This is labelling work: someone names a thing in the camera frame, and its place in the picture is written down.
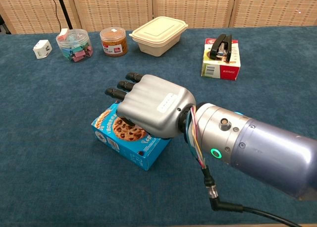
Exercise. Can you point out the small white cube box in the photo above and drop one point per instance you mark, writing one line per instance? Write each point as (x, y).
(42, 49)

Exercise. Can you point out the blue cookie box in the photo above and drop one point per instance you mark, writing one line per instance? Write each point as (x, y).
(128, 150)

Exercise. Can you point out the bamboo folding screen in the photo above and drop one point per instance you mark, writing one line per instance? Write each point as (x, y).
(185, 6)

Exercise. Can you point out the white and pink small pack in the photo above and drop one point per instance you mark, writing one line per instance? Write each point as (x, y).
(64, 34)

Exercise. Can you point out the red and white cardboard box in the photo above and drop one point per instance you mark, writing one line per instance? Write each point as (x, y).
(223, 72)

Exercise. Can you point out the blue carpet table mat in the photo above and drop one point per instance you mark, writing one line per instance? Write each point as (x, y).
(49, 137)

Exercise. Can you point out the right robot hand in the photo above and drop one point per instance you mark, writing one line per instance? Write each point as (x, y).
(156, 103)

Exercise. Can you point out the clear jar of rubber bands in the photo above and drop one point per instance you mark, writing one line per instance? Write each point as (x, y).
(112, 42)

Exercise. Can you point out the black tripod stand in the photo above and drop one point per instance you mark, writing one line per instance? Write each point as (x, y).
(63, 9)

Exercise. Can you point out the beige lidded food container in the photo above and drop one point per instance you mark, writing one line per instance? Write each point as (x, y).
(158, 31)

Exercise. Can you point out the clear jar of binder clips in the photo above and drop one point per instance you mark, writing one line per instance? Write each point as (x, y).
(74, 48)

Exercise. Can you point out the black stapler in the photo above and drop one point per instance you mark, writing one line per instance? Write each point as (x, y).
(218, 44)

